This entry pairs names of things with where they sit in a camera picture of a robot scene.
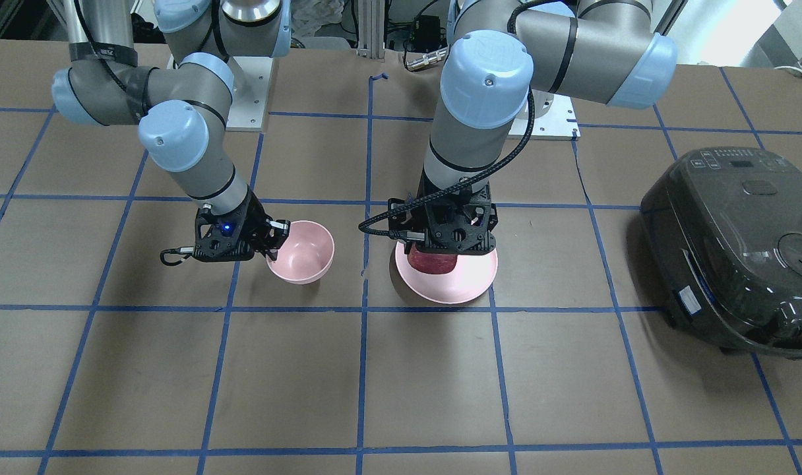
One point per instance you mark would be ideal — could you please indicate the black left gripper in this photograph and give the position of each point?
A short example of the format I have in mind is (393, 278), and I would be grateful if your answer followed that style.
(491, 216)

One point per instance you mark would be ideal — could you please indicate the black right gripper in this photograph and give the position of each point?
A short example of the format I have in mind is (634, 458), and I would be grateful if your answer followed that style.
(256, 221)

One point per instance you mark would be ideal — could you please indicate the pink bowl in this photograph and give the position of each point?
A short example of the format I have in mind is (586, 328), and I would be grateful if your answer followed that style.
(306, 255)

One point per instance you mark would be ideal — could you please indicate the red apple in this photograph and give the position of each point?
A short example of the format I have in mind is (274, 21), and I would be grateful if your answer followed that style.
(431, 263)

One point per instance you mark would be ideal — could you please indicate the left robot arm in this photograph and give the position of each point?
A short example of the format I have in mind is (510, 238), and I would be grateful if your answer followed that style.
(500, 53)

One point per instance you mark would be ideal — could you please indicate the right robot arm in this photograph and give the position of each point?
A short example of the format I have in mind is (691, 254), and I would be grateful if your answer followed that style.
(180, 113)

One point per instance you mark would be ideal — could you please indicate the pink plate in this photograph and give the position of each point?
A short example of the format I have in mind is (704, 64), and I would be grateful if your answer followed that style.
(470, 278)

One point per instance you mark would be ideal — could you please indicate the dark grey rice cooker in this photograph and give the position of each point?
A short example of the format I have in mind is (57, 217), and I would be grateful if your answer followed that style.
(724, 225)

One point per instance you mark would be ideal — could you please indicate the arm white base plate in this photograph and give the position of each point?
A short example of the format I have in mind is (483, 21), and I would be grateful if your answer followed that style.
(243, 99)
(554, 117)

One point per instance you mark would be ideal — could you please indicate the aluminium frame post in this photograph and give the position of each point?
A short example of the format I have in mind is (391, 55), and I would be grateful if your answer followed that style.
(371, 29)

